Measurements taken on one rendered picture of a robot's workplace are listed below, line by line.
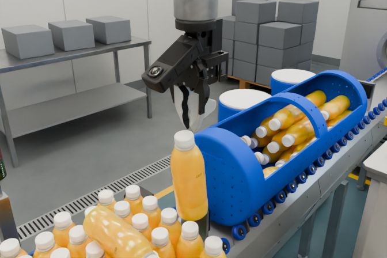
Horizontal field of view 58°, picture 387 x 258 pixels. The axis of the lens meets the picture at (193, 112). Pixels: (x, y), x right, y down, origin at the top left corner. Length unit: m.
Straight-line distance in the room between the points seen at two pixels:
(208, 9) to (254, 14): 4.13
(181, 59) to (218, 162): 0.46
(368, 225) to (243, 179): 0.45
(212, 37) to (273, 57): 4.01
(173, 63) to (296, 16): 4.33
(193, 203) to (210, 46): 0.32
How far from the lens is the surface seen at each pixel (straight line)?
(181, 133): 0.69
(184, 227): 0.86
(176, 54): 0.59
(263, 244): 1.18
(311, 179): 1.39
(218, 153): 0.96
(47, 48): 3.42
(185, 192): 0.72
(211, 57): 0.62
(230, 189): 0.98
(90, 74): 4.54
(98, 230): 0.80
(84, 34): 3.56
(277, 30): 4.54
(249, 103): 1.72
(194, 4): 0.58
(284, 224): 1.26
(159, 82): 0.55
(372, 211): 1.18
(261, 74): 4.79
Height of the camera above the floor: 1.67
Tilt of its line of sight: 23 degrees down
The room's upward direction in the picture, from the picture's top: straight up
